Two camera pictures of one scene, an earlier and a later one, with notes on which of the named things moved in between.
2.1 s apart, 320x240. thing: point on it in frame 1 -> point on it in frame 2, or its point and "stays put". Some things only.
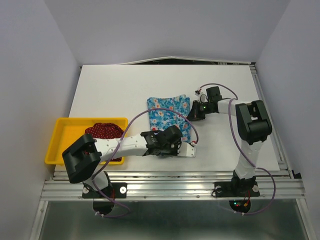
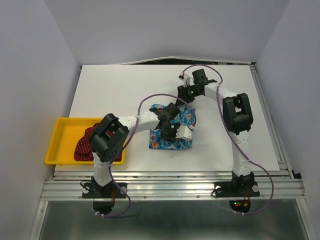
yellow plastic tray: x=66 y=130 stays put
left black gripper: x=178 y=145 -> x=173 y=135
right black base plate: x=239 y=192 stays put
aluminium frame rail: x=274 y=184 stays put
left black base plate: x=103 y=200 stays put
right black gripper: x=195 y=114 -> x=181 y=91
